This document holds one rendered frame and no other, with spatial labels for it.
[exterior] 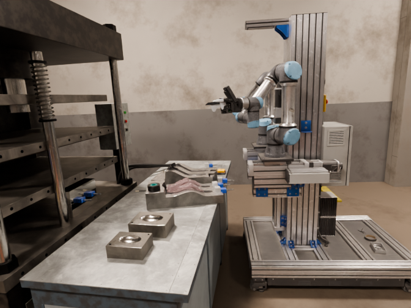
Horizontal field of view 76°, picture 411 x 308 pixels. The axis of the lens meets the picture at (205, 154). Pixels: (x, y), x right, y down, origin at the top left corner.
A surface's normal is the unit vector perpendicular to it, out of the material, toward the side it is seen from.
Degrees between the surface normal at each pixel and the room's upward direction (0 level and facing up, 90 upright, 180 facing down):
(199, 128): 90
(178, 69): 90
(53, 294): 90
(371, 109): 90
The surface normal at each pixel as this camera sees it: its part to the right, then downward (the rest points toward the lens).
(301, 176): -0.07, 0.22
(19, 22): 0.98, 0.00
